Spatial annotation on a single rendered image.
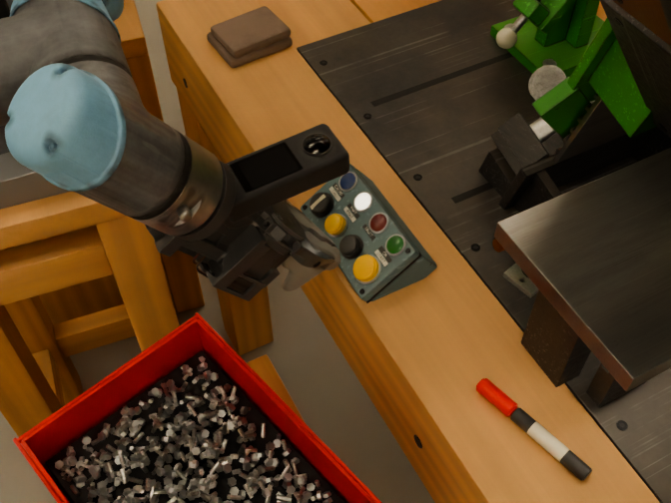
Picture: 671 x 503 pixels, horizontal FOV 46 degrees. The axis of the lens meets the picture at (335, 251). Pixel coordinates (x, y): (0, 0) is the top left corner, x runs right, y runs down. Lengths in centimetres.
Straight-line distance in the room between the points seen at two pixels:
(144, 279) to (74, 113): 69
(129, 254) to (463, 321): 51
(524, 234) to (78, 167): 33
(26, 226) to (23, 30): 48
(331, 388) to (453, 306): 99
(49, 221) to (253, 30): 38
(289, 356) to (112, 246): 83
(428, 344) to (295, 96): 42
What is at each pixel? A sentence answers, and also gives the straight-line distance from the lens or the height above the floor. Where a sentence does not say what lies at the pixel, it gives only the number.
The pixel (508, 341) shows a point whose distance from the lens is 85.
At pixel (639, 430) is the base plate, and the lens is 84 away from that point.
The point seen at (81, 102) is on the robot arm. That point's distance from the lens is 54.
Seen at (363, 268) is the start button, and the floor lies 94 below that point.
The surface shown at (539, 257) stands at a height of 113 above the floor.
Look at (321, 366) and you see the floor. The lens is 186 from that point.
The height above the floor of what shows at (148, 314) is 58.
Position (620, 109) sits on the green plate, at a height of 112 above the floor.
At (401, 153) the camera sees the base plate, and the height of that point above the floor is 90.
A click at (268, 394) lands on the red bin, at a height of 92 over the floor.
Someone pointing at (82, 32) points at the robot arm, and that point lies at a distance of 63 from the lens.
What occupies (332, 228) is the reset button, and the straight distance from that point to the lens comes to 88.
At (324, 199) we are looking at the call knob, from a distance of 90.
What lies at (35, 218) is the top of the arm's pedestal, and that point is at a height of 85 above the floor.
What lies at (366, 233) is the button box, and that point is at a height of 94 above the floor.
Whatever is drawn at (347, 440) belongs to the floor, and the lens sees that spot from 178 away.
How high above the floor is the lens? 161
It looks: 52 degrees down
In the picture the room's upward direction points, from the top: straight up
